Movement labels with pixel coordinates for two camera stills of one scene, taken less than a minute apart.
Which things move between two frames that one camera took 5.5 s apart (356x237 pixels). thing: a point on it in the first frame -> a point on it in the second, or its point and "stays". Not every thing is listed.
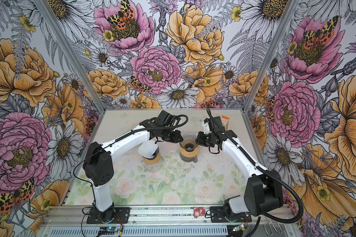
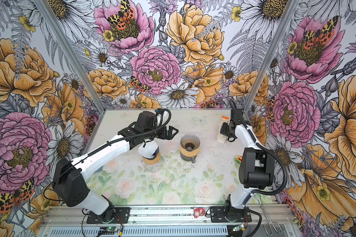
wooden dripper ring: x=152 y=161 stays
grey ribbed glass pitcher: x=194 y=159 stays
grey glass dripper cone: x=189 y=142 stays
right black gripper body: x=205 y=139 -> x=226 y=131
